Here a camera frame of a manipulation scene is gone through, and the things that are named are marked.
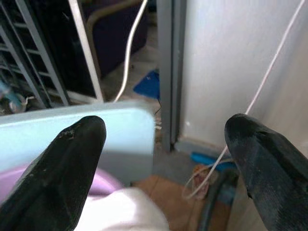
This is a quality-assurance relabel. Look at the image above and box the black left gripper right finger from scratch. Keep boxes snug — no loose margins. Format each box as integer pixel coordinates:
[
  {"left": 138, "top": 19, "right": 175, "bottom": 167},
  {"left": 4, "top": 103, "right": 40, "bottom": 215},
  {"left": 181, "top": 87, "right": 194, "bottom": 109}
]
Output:
[{"left": 224, "top": 114, "right": 308, "bottom": 231}]

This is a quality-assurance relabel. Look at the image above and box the white cable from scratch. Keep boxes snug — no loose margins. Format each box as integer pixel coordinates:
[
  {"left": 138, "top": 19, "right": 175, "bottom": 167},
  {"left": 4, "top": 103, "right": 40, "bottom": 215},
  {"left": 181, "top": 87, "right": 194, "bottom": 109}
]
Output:
[{"left": 113, "top": 0, "right": 149, "bottom": 103}]

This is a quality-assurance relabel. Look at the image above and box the brown cardboard piece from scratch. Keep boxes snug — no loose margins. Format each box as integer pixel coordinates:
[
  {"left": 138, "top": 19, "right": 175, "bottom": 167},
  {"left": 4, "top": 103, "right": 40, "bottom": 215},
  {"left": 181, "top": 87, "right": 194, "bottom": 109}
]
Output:
[{"left": 134, "top": 165, "right": 233, "bottom": 231}]

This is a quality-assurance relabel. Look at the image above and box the black hose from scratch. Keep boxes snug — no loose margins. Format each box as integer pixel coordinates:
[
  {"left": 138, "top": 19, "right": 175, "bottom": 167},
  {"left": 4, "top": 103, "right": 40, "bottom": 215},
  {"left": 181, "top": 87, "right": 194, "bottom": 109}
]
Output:
[{"left": 198, "top": 169, "right": 239, "bottom": 231}]

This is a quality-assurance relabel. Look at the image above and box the grey metal rack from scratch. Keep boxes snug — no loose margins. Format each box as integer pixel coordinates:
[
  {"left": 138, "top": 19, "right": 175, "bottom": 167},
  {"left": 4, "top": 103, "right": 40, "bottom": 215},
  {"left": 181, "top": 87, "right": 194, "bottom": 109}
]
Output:
[{"left": 0, "top": 0, "right": 104, "bottom": 109}]

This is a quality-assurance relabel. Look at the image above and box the white garment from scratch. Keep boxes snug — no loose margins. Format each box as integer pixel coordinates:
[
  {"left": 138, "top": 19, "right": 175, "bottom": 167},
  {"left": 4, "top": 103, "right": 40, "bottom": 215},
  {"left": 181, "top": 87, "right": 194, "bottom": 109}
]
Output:
[{"left": 74, "top": 187, "right": 170, "bottom": 231}]

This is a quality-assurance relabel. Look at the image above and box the grey metal door frame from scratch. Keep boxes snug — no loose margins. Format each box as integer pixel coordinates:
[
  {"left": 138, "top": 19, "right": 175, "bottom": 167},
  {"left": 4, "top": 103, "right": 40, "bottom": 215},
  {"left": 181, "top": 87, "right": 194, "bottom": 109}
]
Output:
[{"left": 156, "top": 0, "right": 187, "bottom": 153}]

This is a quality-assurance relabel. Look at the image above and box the thin white cord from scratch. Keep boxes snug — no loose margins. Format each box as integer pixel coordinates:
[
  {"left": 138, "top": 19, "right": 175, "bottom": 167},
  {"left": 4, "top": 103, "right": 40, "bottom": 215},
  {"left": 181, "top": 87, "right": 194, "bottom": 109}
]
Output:
[{"left": 182, "top": 0, "right": 306, "bottom": 200}]

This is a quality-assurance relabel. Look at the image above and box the blue cloth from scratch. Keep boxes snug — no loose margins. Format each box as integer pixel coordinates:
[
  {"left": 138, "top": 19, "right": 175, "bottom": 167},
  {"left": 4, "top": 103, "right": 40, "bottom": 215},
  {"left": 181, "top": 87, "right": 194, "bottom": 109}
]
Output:
[{"left": 133, "top": 69, "right": 161, "bottom": 100}]

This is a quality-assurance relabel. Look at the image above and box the lilac garment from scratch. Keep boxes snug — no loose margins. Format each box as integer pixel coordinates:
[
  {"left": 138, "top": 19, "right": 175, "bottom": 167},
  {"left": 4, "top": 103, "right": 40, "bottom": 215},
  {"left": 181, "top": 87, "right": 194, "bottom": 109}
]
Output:
[{"left": 0, "top": 163, "right": 125, "bottom": 203}]

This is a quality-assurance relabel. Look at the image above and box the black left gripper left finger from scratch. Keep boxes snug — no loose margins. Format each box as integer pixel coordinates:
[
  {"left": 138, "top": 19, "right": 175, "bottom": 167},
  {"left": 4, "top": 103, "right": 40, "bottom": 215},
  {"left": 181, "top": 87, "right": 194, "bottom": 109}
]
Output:
[{"left": 0, "top": 115, "right": 107, "bottom": 231}]

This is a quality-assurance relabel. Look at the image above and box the dark purple chair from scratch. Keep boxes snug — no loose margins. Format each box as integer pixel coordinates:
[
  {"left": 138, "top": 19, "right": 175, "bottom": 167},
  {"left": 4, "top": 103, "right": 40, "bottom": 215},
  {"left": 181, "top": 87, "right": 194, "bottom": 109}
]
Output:
[{"left": 83, "top": 0, "right": 154, "bottom": 78}]

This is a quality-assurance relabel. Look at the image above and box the light blue plastic laundry basket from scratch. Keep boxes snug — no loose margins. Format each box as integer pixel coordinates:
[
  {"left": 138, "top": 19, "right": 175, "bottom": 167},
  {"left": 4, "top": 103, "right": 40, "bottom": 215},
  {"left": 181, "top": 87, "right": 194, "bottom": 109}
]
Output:
[{"left": 0, "top": 100, "right": 155, "bottom": 187}]

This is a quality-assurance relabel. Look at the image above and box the blue plastic strip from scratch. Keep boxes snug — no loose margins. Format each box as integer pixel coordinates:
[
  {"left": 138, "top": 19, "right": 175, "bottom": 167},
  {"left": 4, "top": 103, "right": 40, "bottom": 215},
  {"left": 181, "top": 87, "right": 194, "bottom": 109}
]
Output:
[{"left": 191, "top": 152, "right": 238, "bottom": 172}]

